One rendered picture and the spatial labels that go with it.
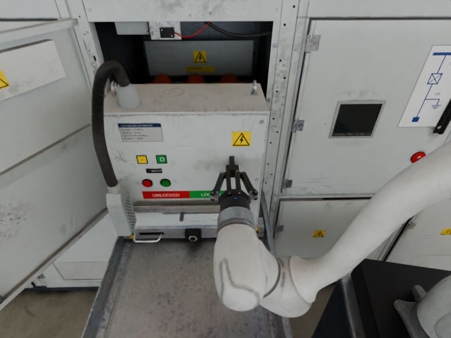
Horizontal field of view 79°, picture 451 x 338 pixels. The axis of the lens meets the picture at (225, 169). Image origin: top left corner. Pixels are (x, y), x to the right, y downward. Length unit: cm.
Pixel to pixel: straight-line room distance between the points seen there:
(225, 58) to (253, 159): 89
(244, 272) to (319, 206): 95
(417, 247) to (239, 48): 151
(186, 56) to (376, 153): 107
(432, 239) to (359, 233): 142
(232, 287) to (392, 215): 29
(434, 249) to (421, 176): 158
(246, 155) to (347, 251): 42
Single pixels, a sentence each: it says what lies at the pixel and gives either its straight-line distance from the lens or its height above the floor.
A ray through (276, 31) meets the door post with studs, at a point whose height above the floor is 154.
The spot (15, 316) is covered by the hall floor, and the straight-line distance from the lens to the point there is 228.
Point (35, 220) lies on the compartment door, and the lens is 115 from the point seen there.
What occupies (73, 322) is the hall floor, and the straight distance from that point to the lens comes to 209.
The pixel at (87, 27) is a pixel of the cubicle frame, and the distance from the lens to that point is 106.
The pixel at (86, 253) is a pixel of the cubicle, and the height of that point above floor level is 41.
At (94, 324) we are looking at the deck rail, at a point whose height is 86.
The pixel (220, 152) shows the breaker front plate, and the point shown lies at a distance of 84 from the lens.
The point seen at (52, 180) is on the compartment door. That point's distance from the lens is 113.
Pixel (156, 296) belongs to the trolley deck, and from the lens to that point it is 103.
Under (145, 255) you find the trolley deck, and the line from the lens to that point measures 112.
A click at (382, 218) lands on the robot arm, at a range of 51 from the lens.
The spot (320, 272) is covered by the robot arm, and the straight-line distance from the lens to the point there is 64.
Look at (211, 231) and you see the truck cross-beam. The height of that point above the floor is 91.
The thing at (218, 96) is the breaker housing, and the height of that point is 139.
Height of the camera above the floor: 173
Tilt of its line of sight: 38 degrees down
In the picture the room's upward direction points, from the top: straight up
